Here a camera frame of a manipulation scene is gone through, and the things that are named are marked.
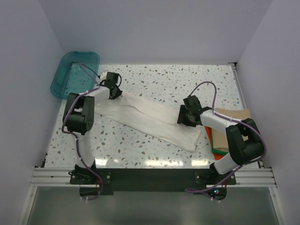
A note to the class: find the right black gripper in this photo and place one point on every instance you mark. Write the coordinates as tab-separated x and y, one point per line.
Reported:
181	119

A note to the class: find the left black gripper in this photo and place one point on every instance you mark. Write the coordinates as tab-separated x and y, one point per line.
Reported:
119	92

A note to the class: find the white printed t shirt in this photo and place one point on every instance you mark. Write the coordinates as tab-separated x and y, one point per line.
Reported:
150	118

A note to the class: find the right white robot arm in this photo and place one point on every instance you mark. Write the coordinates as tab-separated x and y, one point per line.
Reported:
243	138

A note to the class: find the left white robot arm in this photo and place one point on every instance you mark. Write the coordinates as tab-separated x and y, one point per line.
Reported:
78	117

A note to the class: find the teal plastic basket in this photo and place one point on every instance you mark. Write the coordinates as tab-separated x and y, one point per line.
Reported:
76	73

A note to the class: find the green folded t shirt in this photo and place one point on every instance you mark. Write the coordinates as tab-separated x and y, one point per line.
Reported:
221	147

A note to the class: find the orange folded t shirt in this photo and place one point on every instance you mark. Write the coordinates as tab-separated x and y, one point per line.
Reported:
210	132

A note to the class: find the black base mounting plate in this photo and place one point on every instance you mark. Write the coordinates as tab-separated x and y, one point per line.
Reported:
107	181

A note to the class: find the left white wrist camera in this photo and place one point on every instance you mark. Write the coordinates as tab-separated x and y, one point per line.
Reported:
103	75

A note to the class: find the aluminium frame rail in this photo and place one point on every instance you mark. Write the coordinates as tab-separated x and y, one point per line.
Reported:
55	173

